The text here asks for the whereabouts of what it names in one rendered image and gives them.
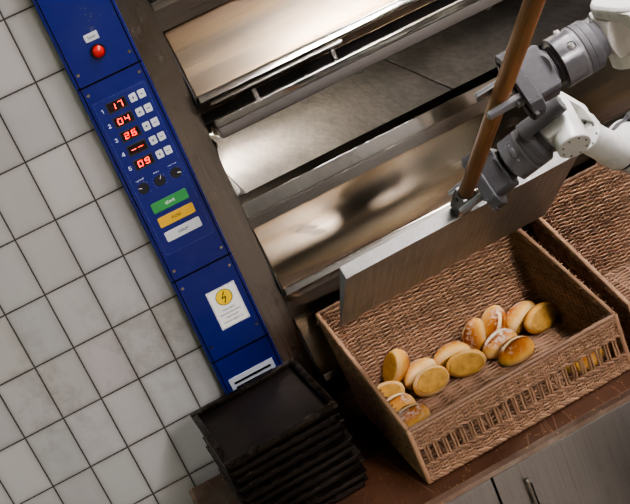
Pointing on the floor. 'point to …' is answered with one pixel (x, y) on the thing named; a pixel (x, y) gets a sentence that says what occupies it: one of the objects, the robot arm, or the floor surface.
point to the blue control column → (187, 258)
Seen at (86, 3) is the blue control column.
